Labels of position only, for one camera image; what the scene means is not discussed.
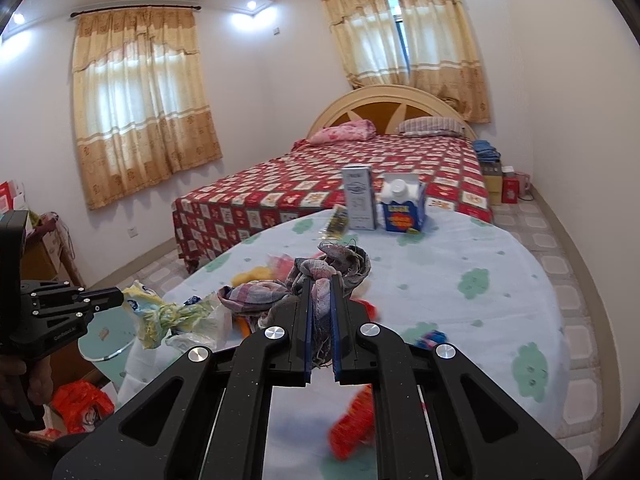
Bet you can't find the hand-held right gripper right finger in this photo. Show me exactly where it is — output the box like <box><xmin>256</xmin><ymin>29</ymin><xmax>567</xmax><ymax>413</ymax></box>
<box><xmin>330</xmin><ymin>275</ymin><xmax>583</xmax><ymax>480</ymax></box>

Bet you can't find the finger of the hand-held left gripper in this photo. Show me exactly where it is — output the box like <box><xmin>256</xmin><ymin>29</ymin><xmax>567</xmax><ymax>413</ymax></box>
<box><xmin>20</xmin><ymin>280</ymin><xmax>124</xmax><ymax>323</ymax></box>

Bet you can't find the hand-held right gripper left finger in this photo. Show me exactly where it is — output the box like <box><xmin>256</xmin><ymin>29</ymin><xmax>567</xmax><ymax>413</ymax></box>
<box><xmin>52</xmin><ymin>275</ymin><xmax>313</xmax><ymax>480</ymax></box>

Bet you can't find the light blue trash can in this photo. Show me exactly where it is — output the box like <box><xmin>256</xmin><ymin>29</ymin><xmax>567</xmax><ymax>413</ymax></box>
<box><xmin>77</xmin><ymin>302</ymin><xmax>141</xmax><ymax>396</ymax></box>

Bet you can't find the yellow white plastic bag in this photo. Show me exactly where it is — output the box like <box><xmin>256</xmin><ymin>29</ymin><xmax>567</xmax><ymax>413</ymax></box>
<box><xmin>120</xmin><ymin>280</ymin><xmax>233</xmax><ymax>353</ymax></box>

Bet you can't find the plaid cloth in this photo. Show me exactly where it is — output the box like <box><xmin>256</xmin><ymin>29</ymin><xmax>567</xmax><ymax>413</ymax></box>
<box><xmin>217</xmin><ymin>241</ymin><xmax>373</xmax><ymax>368</ymax></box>

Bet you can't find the red plastic bag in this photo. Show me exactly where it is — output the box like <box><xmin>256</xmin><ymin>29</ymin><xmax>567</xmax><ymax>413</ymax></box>
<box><xmin>327</xmin><ymin>382</ymin><xmax>378</xmax><ymax>461</ymax></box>

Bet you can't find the person's left hand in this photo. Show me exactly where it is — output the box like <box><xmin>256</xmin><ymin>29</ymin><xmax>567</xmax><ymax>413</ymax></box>
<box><xmin>0</xmin><ymin>357</ymin><xmax>55</xmax><ymax>407</ymax></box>

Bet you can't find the orange red printed bag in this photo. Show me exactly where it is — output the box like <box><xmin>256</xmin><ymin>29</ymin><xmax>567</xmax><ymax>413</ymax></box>
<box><xmin>50</xmin><ymin>380</ymin><xmax>117</xmax><ymax>435</ymax></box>

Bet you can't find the yellow wrapper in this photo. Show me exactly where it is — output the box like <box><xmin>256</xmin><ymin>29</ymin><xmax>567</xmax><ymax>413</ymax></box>
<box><xmin>231</xmin><ymin>265</ymin><xmax>273</xmax><ymax>286</ymax></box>

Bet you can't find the blue red wrapper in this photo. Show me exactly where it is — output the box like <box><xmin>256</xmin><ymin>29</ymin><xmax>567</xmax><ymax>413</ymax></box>
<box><xmin>412</xmin><ymin>330</ymin><xmax>448</xmax><ymax>351</ymax></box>

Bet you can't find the small clear packet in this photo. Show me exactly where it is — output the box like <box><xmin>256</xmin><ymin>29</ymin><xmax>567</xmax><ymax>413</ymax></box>
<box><xmin>324</xmin><ymin>205</ymin><xmax>349</xmax><ymax>238</ymax></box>

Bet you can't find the tall grey carton box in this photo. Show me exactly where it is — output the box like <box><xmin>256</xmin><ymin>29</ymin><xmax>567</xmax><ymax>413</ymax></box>
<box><xmin>341</xmin><ymin>164</ymin><xmax>377</xmax><ymax>232</ymax></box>

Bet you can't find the blue milk carton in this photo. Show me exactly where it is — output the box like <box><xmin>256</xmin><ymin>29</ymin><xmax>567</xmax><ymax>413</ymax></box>
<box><xmin>381</xmin><ymin>172</ymin><xmax>428</xmax><ymax>233</ymax></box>

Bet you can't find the bed with red patterned sheet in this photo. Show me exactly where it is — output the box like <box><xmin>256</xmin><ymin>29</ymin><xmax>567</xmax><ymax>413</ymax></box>
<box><xmin>171</xmin><ymin>132</ymin><xmax>493</xmax><ymax>273</ymax></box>

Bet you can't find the wide beige curtain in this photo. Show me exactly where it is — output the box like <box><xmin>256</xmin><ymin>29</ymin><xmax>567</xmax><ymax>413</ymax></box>
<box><xmin>71</xmin><ymin>7</ymin><xmax>223</xmax><ymax>211</ymax></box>

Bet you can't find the pink pillow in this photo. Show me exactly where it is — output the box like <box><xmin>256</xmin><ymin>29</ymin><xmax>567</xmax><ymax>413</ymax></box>
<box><xmin>305</xmin><ymin>120</ymin><xmax>377</xmax><ymax>147</ymax></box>

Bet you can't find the cardboard box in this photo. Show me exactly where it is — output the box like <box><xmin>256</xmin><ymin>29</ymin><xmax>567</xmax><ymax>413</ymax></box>
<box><xmin>482</xmin><ymin>159</ymin><xmax>505</xmax><ymax>206</ymax></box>

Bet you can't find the red box with white top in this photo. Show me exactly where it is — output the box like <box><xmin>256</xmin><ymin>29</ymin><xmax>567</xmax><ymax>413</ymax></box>
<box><xmin>501</xmin><ymin>166</ymin><xmax>521</xmax><ymax>204</ymax></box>

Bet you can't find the cream wooden headboard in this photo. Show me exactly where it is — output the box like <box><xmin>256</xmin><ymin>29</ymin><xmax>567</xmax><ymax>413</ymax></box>
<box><xmin>306</xmin><ymin>85</ymin><xmax>478</xmax><ymax>141</ymax></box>

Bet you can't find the striped pillow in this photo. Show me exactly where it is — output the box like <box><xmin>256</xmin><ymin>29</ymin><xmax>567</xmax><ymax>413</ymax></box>
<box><xmin>397</xmin><ymin>116</ymin><xmax>465</xmax><ymax>138</ymax></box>

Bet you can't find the blue folded cloth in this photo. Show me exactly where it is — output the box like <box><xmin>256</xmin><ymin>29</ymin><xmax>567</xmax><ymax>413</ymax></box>
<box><xmin>472</xmin><ymin>140</ymin><xmax>502</xmax><ymax>162</ymax></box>

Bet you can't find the parted beige curtain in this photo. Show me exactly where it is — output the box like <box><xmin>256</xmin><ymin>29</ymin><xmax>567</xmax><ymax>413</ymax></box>
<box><xmin>318</xmin><ymin>0</ymin><xmax>492</xmax><ymax>125</ymax></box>

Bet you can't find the dark curtain rod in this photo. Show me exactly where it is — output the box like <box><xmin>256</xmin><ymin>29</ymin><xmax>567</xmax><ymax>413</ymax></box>
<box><xmin>70</xmin><ymin>5</ymin><xmax>202</xmax><ymax>17</ymax></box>

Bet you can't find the window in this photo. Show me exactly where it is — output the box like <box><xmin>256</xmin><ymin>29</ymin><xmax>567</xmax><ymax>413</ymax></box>
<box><xmin>384</xmin><ymin>0</ymin><xmax>413</xmax><ymax>75</ymax></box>

